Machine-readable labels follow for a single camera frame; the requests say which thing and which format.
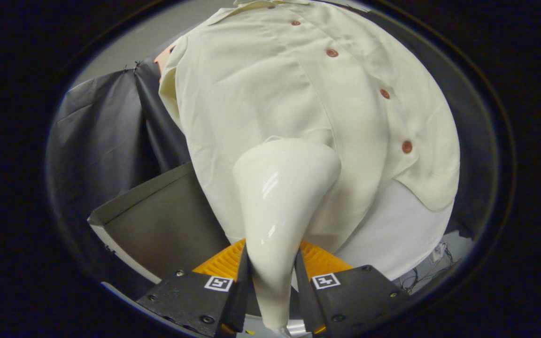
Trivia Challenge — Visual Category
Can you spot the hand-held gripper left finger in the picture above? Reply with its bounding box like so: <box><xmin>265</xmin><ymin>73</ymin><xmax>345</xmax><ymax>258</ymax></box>
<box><xmin>137</xmin><ymin>238</ymin><xmax>252</xmax><ymax>338</ymax></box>

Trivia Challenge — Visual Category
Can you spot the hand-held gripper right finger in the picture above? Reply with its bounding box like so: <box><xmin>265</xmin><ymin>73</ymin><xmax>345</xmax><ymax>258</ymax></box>
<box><xmin>294</xmin><ymin>240</ymin><xmax>413</xmax><ymax>335</ymax></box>

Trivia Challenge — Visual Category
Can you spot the white garment steamer head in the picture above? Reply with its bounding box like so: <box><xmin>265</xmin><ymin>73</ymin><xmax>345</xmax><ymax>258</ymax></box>
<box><xmin>233</xmin><ymin>138</ymin><xmax>342</xmax><ymax>331</ymax></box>

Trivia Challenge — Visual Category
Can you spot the cream button shirt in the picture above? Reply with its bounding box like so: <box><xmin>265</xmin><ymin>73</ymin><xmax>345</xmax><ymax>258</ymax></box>
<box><xmin>159</xmin><ymin>0</ymin><xmax>461</xmax><ymax>254</ymax></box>

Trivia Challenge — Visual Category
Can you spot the white ironing board cover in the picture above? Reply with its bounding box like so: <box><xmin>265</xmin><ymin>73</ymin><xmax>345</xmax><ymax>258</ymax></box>
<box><xmin>336</xmin><ymin>178</ymin><xmax>454</xmax><ymax>281</ymax></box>

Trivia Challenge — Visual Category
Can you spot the grey cabinet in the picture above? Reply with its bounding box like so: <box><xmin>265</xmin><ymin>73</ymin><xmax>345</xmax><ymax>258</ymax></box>
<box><xmin>87</xmin><ymin>162</ymin><xmax>231</xmax><ymax>284</ymax></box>

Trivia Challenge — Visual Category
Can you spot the black backdrop cloth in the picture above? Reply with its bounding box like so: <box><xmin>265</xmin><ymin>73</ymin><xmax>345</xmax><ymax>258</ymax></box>
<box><xmin>47</xmin><ymin>9</ymin><xmax>492</xmax><ymax>301</ymax></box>

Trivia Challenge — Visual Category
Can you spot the tangle of floor cables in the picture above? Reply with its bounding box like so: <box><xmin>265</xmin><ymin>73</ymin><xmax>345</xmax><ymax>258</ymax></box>
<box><xmin>401</xmin><ymin>242</ymin><xmax>459</xmax><ymax>294</ymax></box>

